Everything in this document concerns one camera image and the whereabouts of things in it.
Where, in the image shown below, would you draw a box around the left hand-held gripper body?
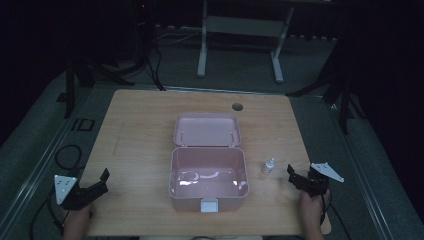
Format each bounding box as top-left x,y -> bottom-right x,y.
54,174 -> 102,212

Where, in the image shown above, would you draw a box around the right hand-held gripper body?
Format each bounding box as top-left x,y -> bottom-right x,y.
299,161 -> 345,198

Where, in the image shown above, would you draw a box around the small white bottle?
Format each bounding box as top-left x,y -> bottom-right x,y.
261,157 -> 276,176

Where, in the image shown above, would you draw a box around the pink plastic box with lid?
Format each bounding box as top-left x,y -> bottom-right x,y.
168,112 -> 250,214

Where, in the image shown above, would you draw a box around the person's right hand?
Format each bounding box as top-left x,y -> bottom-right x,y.
298,188 -> 332,225

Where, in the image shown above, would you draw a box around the person's left hand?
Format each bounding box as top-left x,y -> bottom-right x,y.
62,202 -> 97,232

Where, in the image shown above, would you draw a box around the black metal stand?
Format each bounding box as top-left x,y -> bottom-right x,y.
285,19 -> 367,136
62,56 -> 136,120

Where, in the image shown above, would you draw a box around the dark equipment tower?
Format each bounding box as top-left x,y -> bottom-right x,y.
131,0 -> 155,69

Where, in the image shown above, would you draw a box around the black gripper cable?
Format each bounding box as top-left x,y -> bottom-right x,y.
29,188 -> 66,240
319,193 -> 352,240

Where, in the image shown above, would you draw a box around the black looped floor cable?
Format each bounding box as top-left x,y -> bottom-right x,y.
54,144 -> 83,172

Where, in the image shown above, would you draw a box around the metal floor rail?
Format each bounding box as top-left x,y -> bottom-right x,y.
0,87 -> 98,231
321,96 -> 399,240

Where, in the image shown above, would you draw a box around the black square floor bracket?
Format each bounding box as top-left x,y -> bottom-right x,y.
70,117 -> 96,132

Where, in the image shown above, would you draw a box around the black hanging cables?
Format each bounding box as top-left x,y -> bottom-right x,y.
145,44 -> 167,92

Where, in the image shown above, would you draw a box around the white floor cable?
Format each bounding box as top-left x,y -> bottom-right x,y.
155,30 -> 202,46

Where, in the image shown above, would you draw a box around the white metal desk frame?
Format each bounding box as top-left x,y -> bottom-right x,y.
196,0 -> 296,84

